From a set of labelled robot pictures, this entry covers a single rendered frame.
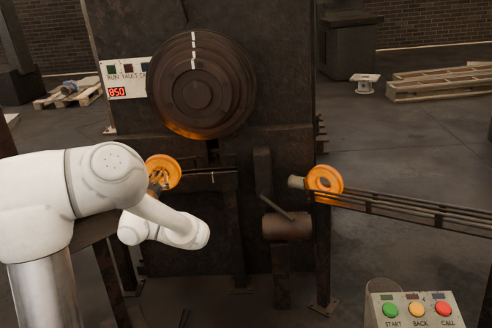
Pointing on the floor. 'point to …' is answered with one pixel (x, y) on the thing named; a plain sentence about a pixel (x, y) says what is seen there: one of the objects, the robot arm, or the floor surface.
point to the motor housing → (271, 228)
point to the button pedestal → (433, 320)
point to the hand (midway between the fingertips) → (160, 169)
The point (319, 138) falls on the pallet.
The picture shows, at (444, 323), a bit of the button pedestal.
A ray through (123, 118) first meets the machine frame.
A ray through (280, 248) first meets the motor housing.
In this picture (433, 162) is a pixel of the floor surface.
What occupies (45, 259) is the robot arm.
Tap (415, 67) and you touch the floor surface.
